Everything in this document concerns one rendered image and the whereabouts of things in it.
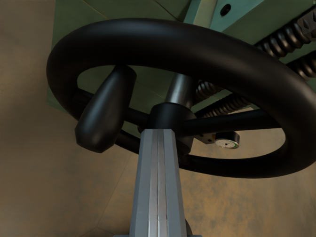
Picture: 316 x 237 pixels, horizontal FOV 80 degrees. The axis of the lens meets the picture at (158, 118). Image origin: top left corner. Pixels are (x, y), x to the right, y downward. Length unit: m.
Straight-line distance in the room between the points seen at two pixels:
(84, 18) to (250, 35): 0.30
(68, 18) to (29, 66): 0.68
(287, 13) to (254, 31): 0.03
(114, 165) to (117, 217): 0.26
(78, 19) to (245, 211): 1.61
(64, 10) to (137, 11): 0.15
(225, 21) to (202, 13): 0.04
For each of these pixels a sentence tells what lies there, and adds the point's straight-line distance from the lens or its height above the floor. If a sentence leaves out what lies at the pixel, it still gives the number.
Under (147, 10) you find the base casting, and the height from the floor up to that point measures 0.78.
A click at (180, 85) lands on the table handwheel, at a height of 0.82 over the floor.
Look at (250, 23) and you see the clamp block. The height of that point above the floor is 0.92.
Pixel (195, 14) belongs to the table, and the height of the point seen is 0.87.
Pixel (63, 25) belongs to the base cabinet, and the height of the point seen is 0.62.
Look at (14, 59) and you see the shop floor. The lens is 1.11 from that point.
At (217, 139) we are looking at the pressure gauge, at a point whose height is 0.66.
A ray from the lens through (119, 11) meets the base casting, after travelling 0.37.
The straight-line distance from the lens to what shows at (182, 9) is 0.32.
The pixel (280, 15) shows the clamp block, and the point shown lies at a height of 0.94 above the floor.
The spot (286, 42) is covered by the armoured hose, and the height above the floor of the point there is 0.93.
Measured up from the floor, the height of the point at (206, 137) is 0.58.
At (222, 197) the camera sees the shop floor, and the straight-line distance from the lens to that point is 1.52.
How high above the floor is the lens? 1.00
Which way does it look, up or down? 56 degrees down
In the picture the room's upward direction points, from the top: 68 degrees clockwise
